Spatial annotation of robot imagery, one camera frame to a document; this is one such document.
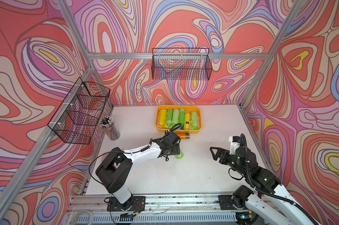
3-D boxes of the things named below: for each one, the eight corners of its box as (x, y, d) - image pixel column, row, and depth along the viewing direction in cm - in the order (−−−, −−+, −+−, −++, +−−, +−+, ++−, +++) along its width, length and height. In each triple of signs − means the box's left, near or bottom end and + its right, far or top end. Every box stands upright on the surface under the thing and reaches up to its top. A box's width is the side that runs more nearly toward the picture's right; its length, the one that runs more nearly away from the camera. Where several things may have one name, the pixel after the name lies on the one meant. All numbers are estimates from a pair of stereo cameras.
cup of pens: (108, 141, 101) (97, 125, 86) (111, 132, 106) (102, 116, 92) (118, 141, 101) (109, 125, 86) (120, 132, 106) (113, 116, 92)
